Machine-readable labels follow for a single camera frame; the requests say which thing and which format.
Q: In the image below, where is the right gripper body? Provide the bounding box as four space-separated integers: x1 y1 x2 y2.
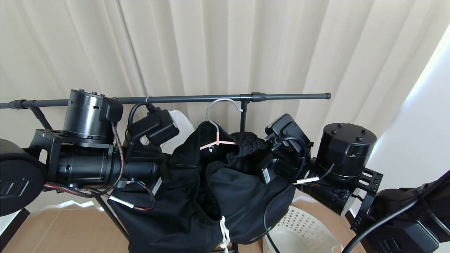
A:
258 156 353 216

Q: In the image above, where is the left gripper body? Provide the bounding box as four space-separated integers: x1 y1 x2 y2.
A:
56 145 170 201

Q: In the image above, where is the black garment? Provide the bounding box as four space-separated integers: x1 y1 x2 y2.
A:
107 121 300 253

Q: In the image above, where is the white printed t-shirt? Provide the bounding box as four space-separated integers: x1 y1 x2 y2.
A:
140 110 194 156

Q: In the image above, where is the white laundry basket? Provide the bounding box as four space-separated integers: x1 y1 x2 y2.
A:
263 205 344 253

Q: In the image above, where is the black clothes rack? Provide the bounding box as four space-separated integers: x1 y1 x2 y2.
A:
0 92 332 253

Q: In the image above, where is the beige curtain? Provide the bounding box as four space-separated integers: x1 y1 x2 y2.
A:
0 0 450 213

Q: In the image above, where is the black cable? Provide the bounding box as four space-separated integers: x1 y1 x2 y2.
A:
263 181 450 253

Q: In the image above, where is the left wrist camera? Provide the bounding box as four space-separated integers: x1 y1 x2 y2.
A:
124 102 180 163

